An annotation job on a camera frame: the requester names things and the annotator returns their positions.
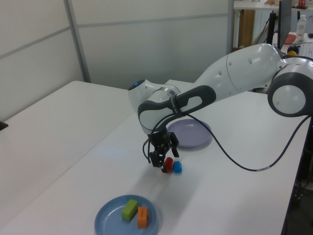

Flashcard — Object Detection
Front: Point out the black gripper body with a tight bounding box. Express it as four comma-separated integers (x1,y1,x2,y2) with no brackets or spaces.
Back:
149,131,172,150

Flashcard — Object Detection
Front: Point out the red cylinder block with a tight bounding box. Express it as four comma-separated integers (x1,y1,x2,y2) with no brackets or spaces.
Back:
164,157,175,172

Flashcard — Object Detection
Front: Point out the blue block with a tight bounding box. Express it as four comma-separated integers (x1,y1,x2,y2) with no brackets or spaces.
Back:
172,161,183,175

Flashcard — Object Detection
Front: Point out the green rectangular block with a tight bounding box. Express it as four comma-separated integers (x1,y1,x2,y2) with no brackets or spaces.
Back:
121,199,139,221

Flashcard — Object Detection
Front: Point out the orange rectangular block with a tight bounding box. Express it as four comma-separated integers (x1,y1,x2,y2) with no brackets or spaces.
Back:
136,206,149,229

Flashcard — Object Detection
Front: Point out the lilac plate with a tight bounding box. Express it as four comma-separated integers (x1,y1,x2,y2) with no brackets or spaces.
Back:
167,119,213,149

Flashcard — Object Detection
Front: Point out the blue plate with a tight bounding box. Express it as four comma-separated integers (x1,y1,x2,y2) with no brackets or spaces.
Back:
94,194,159,235

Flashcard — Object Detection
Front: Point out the white office partition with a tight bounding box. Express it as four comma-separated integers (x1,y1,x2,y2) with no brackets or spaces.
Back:
0,0,86,122
66,0,235,95

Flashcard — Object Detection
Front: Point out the brown wooden cabinet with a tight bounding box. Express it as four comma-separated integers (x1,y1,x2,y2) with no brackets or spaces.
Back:
238,9,255,48

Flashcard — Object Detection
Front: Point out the black monitor stand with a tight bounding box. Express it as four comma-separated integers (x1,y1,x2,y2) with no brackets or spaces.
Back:
265,11,279,47

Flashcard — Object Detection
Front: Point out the white desk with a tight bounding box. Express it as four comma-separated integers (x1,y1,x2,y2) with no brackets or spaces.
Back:
233,0,313,11

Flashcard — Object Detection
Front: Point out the printed paper sheet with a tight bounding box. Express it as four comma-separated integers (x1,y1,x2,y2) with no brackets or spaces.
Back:
299,42,313,59

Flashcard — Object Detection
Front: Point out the dark computer monitor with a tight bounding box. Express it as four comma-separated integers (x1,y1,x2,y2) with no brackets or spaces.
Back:
278,0,293,50

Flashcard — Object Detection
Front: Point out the clear plastic bottle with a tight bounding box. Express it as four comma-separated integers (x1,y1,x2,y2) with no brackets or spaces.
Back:
295,14,307,43

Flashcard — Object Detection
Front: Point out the black cable strap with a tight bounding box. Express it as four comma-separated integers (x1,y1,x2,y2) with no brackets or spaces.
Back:
168,94,184,118

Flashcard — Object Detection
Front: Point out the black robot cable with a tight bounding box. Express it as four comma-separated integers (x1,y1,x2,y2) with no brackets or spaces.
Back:
142,111,313,172

